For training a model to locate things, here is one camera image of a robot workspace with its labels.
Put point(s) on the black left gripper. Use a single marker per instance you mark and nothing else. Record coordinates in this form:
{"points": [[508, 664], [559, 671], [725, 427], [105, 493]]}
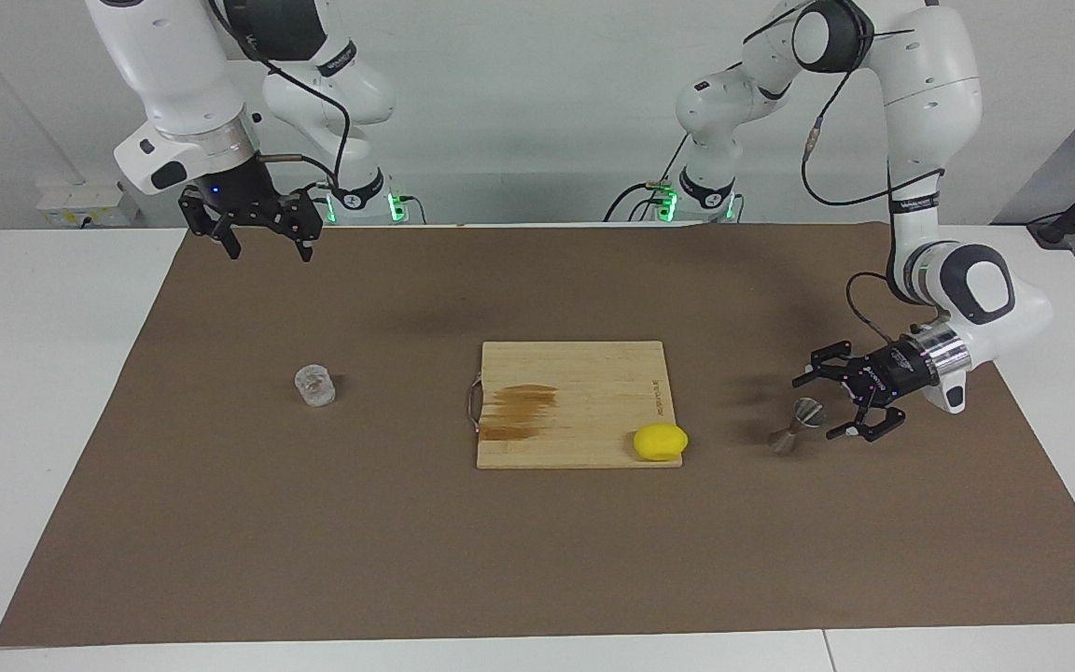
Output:
{"points": [[887, 373]]}

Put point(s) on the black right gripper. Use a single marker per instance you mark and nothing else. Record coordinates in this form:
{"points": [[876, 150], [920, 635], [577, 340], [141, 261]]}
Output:
{"points": [[234, 196]]}

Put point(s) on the steel jigger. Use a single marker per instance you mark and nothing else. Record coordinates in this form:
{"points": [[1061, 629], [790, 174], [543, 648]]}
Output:
{"points": [[785, 440]]}

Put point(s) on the clear glass cup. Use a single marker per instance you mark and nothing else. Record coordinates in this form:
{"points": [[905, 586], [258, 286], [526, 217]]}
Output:
{"points": [[315, 387]]}

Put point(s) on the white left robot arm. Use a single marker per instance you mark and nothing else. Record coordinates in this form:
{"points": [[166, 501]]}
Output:
{"points": [[929, 103]]}

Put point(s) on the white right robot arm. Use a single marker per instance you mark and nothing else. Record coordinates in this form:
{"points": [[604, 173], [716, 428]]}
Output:
{"points": [[174, 75]]}

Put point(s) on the white power strip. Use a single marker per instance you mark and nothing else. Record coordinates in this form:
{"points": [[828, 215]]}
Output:
{"points": [[80, 201]]}

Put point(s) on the yellow lemon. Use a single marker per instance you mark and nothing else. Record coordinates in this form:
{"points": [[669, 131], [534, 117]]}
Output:
{"points": [[659, 442]]}

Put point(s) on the wooden cutting board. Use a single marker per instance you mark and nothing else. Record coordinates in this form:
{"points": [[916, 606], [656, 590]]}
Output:
{"points": [[584, 373]]}

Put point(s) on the brown table mat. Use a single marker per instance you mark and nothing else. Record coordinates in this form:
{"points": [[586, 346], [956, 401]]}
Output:
{"points": [[314, 541]]}

